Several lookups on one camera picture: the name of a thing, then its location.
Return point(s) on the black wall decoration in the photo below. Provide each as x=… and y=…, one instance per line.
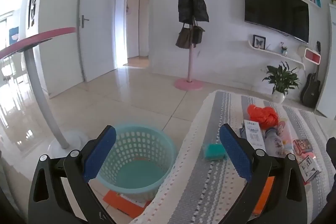
x=33, y=8

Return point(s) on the orange plastic bag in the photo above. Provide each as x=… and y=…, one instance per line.
x=262, y=115

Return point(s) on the framed butterfly picture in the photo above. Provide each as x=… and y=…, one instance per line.
x=259, y=42

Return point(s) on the white milk carton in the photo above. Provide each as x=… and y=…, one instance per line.
x=253, y=134

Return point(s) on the white door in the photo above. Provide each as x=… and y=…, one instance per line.
x=97, y=43

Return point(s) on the black bag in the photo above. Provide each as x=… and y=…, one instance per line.
x=198, y=35

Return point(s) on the pink round table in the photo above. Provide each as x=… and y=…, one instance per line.
x=39, y=87

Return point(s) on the pale pink packet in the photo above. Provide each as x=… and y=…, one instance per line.
x=286, y=134

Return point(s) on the brown handbag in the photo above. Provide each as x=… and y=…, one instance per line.
x=183, y=39

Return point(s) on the curved white wall shelf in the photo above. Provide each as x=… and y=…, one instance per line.
x=275, y=53

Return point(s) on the small red printed box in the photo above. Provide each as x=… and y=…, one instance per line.
x=302, y=145

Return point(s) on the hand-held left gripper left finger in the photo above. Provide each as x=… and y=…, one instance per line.
x=99, y=154

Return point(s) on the pink coat rack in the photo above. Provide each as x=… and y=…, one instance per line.
x=189, y=66

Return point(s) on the teal plastic basket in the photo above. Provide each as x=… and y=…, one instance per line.
x=147, y=150

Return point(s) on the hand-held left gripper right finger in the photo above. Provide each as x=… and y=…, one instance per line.
x=236, y=153

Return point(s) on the red white rounded box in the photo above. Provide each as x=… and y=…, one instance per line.
x=312, y=56

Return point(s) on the black television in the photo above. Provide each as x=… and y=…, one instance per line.
x=275, y=8

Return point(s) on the grey white striped blanket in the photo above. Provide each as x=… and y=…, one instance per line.
x=199, y=187

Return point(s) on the small white printed box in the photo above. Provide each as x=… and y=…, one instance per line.
x=311, y=167

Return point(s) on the potted green plant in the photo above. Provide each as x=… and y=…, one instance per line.
x=282, y=79

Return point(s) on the teal sponge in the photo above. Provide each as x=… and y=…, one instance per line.
x=214, y=152

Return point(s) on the orange paper sheet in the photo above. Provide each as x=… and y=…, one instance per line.
x=123, y=207

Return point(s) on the black guitar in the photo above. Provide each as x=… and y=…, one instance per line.
x=311, y=90

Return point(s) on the small figurine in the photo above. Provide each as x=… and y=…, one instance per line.
x=284, y=50

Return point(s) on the orange snack packet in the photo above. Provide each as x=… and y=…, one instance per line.
x=263, y=195

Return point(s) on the clear plastic bottle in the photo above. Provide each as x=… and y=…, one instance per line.
x=273, y=141

